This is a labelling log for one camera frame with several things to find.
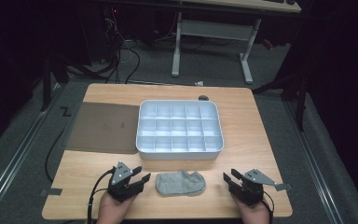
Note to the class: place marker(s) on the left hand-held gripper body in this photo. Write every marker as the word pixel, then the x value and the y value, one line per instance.
pixel 121 183

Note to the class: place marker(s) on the person's right hand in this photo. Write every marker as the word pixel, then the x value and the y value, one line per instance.
pixel 254 213

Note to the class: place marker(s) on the metal floor rail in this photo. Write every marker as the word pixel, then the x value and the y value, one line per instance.
pixel 313 161
pixel 18 152

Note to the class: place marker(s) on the person's left hand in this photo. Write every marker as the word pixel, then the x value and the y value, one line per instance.
pixel 113 210

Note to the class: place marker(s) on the black metal stand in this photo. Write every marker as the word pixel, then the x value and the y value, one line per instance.
pixel 298 90
pixel 48 81

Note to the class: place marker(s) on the grey tape strip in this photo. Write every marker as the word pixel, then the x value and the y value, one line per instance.
pixel 52 192

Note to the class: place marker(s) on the white desk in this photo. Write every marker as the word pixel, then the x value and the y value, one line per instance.
pixel 214 29

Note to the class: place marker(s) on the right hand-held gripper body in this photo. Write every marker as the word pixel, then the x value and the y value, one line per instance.
pixel 251 186

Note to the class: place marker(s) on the grey sock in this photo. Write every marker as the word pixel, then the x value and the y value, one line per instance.
pixel 180 183

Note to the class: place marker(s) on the white paper scrap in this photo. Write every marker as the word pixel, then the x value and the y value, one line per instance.
pixel 199 83

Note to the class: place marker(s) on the white compartment storage box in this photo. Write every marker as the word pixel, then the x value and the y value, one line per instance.
pixel 180 129

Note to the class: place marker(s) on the dark brown mat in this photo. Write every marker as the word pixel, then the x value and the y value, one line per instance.
pixel 104 127

